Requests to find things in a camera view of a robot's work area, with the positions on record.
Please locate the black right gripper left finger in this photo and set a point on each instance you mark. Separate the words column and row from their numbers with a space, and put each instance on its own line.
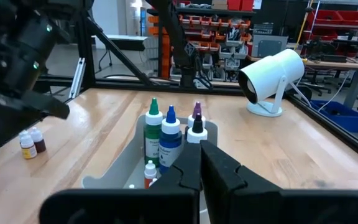
column 185, row 174

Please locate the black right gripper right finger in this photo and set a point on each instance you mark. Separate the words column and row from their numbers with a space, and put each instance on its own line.
column 225, row 177

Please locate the large blue food coloring bottle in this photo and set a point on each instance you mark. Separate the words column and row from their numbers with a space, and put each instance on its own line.
column 170, row 143

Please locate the small orange food coloring bottle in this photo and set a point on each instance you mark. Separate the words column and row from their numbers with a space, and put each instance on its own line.
column 150, row 174

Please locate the small yellow food coloring bottle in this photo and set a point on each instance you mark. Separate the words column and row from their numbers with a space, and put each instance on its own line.
column 29, row 151

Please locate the large black food coloring bottle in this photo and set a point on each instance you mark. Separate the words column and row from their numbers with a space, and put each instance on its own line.
column 197, row 133

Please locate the large green food coloring bottle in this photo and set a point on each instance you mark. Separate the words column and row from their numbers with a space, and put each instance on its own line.
column 152, row 137

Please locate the large purple food coloring bottle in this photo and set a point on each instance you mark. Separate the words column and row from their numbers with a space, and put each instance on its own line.
column 196, row 109

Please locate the grey plastic bin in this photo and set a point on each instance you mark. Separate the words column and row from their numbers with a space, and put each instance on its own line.
column 117, row 168

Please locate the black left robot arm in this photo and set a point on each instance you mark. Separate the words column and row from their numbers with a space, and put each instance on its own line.
column 30, row 46

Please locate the small dark red coloring bottle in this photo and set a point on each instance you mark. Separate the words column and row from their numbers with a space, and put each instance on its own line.
column 39, row 144

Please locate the silver aluminium extrusion bar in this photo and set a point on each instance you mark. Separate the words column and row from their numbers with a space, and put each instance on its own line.
column 77, row 77

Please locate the white desk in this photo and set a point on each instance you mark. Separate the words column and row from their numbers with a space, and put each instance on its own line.
column 120, row 39

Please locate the blue plastic storage bin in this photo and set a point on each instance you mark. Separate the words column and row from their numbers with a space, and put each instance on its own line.
column 337, row 115

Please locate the grey electrical cabinet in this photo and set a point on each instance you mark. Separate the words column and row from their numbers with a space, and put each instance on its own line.
column 269, row 46

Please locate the shelf with orange parts bins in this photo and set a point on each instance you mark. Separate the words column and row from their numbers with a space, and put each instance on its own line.
column 225, row 37

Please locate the red storage bins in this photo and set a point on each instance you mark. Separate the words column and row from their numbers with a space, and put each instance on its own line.
column 239, row 4

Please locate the rack with red bins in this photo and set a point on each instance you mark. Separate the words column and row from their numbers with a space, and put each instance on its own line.
column 353, row 18

